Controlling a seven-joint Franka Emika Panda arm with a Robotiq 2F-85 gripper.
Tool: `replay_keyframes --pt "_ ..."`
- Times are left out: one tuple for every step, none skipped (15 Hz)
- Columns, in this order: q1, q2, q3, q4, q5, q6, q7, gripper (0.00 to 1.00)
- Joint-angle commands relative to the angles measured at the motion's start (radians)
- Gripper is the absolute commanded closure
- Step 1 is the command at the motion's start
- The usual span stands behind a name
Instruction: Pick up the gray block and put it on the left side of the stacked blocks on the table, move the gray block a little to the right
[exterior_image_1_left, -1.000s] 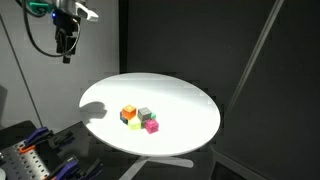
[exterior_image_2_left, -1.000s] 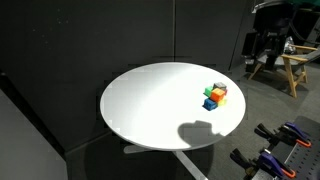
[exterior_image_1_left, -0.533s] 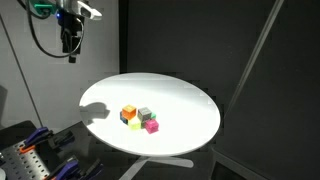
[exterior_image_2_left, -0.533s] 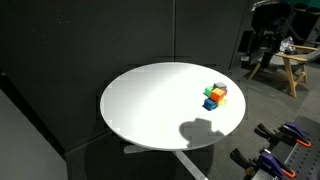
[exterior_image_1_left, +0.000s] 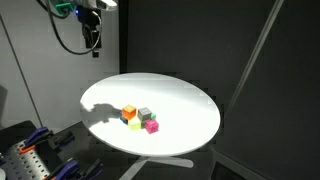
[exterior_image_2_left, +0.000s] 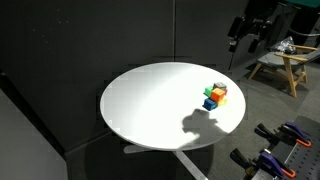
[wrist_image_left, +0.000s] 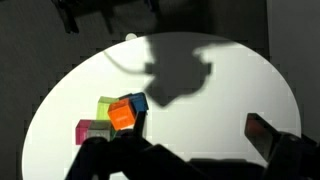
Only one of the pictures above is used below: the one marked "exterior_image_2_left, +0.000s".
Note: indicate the purple orange spring clamp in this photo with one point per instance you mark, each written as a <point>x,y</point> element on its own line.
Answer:
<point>293,133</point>
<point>270,163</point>

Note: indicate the wooden armchair gray seat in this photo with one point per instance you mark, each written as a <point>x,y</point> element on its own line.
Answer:
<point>286,59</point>

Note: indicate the crumpled clear plastic bag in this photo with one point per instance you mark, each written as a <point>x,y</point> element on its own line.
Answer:
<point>284,45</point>

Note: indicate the green toy block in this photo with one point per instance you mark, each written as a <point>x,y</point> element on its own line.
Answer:
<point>208,91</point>

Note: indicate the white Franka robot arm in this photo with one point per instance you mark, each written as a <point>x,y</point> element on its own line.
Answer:
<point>263,13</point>

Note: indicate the blue toy block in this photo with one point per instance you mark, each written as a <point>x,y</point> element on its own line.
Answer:
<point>209,104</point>

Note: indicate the magenta toy block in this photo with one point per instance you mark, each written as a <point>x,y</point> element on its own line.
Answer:
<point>226,91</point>

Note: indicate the orange toy block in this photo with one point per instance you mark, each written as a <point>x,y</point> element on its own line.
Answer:
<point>217,94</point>

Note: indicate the yellow-green toy block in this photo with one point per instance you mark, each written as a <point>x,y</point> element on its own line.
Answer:
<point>223,101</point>

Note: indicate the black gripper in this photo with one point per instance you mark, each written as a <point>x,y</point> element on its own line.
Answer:
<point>254,28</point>

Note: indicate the white table base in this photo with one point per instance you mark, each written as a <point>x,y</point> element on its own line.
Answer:
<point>188,165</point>

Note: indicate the teal wrist camera box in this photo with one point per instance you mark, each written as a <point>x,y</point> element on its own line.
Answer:
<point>305,2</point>

